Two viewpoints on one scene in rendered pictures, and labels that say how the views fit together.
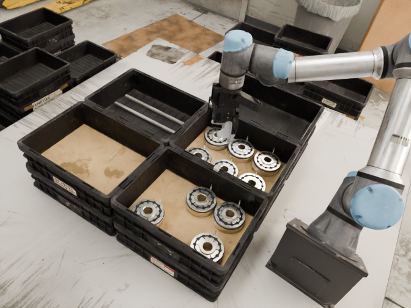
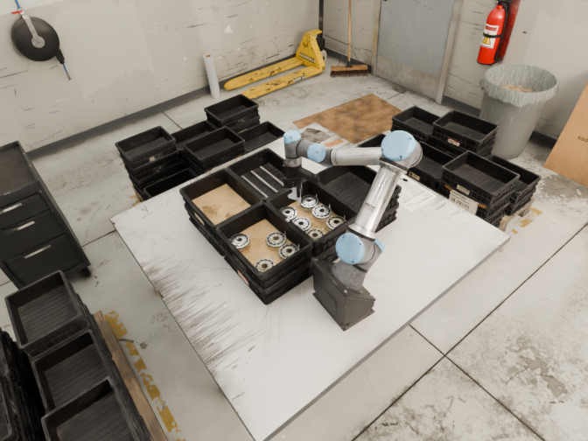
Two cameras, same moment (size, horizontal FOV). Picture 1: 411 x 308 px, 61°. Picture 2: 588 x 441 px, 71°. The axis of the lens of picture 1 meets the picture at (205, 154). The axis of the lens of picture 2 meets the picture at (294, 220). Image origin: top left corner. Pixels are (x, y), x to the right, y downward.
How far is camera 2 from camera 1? 1.06 m
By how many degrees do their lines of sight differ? 22
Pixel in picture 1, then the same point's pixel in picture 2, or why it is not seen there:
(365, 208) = (339, 248)
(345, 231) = (347, 269)
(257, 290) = (299, 306)
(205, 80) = not seen: hidden behind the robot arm
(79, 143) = (218, 195)
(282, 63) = (311, 152)
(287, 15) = not seen: hidden behind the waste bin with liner
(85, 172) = (214, 213)
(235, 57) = (288, 146)
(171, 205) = (257, 240)
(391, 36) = not seen: outside the picture
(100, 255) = (212, 265)
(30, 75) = (218, 147)
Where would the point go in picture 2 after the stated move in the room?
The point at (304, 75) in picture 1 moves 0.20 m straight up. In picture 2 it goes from (340, 161) to (341, 120)
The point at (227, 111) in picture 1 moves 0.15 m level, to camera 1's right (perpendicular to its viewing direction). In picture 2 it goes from (291, 181) to (321, 189)
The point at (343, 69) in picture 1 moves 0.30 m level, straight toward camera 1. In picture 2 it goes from (364, 158) to (312, 192)
